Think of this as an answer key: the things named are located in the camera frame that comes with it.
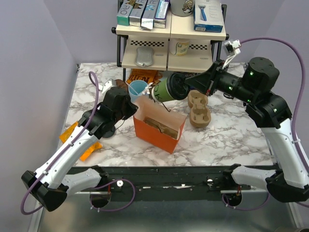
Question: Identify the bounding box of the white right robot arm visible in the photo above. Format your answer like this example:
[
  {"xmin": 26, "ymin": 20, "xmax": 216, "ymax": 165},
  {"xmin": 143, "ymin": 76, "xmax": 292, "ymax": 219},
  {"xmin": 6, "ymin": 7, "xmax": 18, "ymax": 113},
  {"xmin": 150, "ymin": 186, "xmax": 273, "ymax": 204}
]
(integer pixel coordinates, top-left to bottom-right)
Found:
[{"xmin": 184, "ymin": 57, "xmax": 309, "ymax": 203}]

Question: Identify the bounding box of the cream two-tier shelf rack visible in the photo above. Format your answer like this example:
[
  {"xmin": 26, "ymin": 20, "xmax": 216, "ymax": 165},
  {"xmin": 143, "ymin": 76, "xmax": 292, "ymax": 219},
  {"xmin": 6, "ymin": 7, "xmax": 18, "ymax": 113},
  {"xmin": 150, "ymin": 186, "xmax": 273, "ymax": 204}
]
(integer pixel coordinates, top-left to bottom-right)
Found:
[{"xmin": 112, "ymin": 13, "xmax": 229, "ymax": 81}]

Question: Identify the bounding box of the white printed paper cup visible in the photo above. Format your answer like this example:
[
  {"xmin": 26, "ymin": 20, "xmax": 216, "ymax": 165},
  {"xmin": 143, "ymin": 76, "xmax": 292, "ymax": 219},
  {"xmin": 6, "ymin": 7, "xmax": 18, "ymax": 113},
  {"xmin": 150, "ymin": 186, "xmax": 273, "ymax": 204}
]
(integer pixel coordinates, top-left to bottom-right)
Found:
[{"xmin": 169, "ymin": 38, "xmax": 190, "ymax": 57}]

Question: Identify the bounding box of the light blue cup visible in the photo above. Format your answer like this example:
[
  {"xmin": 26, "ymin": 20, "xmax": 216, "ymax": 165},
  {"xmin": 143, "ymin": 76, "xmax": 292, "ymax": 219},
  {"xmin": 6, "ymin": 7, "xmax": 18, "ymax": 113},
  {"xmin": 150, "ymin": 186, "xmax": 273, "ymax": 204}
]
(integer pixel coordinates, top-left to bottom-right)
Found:
[{"xmin": 128, "ymin": 80, "xmax": 148, "ymax": 103}]

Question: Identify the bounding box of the silver blue toothpaste box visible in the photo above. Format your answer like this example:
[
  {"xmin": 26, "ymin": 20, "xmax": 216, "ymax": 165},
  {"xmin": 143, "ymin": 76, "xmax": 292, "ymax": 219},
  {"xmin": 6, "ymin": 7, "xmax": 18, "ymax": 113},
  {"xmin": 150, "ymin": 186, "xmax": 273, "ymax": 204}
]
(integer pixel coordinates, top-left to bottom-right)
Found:
[{"xmin": 141, "ymin": 0, "xmax": 159, "ymax": 30}]

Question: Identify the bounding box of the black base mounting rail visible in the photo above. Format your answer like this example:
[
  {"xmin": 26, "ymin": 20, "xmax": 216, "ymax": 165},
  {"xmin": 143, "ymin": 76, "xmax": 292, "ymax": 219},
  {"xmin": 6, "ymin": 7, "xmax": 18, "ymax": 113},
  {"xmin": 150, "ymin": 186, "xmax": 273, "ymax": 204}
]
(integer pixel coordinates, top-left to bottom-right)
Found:
[{"xmin": 77, "ymin": 165, "xmax": 266, "ymax": 203}]

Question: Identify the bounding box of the orange paper gift bag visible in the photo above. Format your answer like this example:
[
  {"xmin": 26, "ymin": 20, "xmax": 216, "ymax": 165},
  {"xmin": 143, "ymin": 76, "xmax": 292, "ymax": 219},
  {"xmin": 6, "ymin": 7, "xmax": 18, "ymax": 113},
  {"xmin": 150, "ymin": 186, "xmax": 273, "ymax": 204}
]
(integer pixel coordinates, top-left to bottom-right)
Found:
[{"xmin": 133, "ymin": 96, "xmax": 186, "ymax": 154}]

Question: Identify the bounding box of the brown cardboard cup carrier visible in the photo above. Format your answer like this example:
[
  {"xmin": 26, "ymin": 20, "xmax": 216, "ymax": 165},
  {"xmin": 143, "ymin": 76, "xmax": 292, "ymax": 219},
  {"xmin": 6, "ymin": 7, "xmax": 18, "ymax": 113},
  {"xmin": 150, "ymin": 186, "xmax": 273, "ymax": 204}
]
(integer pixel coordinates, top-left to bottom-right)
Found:
[{"xmin": 187, "ymin": 90, "xmax": 211, "ymax": 128}]

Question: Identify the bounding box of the single brown cup carrier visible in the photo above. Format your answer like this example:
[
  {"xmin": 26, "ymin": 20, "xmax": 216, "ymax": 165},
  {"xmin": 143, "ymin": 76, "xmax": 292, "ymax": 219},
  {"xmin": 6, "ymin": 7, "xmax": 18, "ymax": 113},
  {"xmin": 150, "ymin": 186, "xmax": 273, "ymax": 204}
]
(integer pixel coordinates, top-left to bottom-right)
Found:
[{"xmin": 144, "ymin": 117, "xmax": 178, "ymax": 139}]

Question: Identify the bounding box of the blue razor package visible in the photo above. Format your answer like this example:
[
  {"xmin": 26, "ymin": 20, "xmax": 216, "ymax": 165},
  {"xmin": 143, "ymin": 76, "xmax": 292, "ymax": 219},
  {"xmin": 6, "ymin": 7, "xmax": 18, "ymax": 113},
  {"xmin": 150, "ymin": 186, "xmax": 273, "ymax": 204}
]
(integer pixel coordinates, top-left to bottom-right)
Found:
[{"xmin": 194, "ymin": 0, "xmax": 224, "ymax": 33}]

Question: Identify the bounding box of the orange snack bag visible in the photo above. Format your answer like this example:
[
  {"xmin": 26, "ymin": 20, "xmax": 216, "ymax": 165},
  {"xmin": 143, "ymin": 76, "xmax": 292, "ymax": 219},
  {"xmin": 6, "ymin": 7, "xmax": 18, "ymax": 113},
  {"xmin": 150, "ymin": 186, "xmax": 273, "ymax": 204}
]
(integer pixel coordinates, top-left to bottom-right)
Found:
[{"xmin": 126, "ymin": 69, "xmax": 163, "ymax": 85}]

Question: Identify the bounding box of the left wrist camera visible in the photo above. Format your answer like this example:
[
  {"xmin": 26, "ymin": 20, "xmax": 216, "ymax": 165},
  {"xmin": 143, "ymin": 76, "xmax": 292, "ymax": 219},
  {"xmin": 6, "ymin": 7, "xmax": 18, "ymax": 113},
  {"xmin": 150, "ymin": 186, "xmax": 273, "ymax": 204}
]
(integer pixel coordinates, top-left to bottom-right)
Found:
[{"xmin": 98, "ymin": 78, "xmax": 116, "ymax": 94}]

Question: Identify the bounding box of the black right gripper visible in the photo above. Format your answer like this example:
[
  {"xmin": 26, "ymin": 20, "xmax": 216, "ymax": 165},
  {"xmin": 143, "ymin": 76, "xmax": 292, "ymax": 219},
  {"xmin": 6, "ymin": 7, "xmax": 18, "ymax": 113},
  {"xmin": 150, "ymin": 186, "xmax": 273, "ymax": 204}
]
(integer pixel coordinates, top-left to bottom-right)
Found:
[{"xmin": 184, "ymin": 59, "xmax": 257, "ymax": 104}]

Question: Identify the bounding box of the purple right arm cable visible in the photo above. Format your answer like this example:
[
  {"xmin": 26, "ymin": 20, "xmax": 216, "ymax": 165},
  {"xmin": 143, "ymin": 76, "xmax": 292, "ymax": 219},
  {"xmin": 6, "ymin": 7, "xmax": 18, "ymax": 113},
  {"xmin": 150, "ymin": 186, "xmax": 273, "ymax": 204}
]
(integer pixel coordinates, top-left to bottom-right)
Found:
[{"xmin": 222, "ymin": 37, "xmax": 309, "ymax": 211}]

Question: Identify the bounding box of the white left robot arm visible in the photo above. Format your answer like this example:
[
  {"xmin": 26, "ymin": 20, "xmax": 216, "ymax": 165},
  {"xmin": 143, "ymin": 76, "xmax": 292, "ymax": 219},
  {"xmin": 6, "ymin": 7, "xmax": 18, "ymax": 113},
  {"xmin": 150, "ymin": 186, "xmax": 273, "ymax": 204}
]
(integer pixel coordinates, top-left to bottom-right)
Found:
[{"xmin": 21, "ymin": 87, "xmax": 138, "ymax": 212}]

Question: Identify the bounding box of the green paper coffee cup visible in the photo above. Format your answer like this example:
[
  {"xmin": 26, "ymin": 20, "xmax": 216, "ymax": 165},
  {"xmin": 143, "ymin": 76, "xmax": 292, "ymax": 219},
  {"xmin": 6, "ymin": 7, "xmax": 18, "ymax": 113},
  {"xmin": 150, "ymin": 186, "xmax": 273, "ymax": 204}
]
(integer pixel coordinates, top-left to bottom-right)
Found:
[{"xmin": 151, "ymin": 79, "xmax": 174, "ymax": 102}]

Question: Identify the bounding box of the purple white toothpaste box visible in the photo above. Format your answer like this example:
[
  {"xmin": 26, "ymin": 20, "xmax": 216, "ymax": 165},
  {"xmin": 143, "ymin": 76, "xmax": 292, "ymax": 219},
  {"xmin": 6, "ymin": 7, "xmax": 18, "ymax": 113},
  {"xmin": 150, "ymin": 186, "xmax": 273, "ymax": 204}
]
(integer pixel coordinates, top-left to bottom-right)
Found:
[{"xmin": 154, "ymin": 0, "xmax": 170, "ymax": 29}]

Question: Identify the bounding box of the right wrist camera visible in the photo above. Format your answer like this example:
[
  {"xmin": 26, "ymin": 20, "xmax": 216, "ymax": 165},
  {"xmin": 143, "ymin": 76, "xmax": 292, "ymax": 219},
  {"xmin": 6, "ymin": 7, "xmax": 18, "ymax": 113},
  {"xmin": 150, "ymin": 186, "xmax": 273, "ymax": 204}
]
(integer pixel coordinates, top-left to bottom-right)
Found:
[{"xmin": 222, "ymin": 40, "xmax": 241, "ymax": 70}]

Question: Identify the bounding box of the black plastic cup lid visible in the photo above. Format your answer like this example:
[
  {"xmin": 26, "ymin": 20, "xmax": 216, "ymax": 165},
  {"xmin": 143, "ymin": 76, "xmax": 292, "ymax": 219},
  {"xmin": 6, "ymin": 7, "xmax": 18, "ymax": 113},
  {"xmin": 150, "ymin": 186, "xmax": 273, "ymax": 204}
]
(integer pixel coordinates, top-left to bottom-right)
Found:
[{"xmin": 167, "ymin": 72, "xmax": 190, "ymax": 101}]

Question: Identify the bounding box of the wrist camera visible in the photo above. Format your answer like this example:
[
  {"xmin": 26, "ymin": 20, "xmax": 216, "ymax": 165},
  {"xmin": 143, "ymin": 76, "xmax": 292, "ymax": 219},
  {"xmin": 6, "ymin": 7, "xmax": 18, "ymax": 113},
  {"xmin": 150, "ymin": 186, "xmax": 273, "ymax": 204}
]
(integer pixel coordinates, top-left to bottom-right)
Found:
[
  {"xmin": 98, "ymin": 78, "xmax": 116, "ymax": 94},
  {"xmin": 222, "ymin": 40, "xmax": 241, "ymax": 70}
]

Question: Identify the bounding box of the orange snack packet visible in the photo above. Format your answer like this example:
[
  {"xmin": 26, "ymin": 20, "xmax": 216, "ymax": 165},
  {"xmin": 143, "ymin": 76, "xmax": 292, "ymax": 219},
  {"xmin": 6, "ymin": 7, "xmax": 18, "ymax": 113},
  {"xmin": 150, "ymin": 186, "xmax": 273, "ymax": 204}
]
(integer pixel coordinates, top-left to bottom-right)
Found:
[{"xmin": 59, "ymin": 121, "xmax": 103, "ymax": 161}]

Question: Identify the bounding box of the grey cartoon mug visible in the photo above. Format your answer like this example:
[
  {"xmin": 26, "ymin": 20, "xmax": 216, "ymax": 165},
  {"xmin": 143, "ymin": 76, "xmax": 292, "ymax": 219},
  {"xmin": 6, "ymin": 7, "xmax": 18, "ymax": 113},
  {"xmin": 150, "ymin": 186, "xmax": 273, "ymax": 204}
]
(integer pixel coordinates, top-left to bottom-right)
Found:
[{"xmin": 170, "ymin": 0, "xmax": 195, "ymax": 17}]

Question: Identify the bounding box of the teal toothpaste box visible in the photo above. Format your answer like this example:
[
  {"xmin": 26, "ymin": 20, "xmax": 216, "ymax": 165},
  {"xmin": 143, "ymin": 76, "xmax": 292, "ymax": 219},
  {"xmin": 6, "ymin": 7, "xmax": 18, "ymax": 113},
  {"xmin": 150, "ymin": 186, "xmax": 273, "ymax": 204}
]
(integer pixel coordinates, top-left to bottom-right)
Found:
[{"xmin": 117, "ymin": 0, "xmax": 135, "ymax": 26}]

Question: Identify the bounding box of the brown and white pouch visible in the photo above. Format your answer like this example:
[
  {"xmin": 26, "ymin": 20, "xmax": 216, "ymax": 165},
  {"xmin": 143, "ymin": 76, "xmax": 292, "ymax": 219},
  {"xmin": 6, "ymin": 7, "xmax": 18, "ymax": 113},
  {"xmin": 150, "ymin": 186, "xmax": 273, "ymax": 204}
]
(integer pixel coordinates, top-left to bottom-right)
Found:
[{"xmin": 115, "ymin": 79, "xmax": 128, "ymax": 93}]

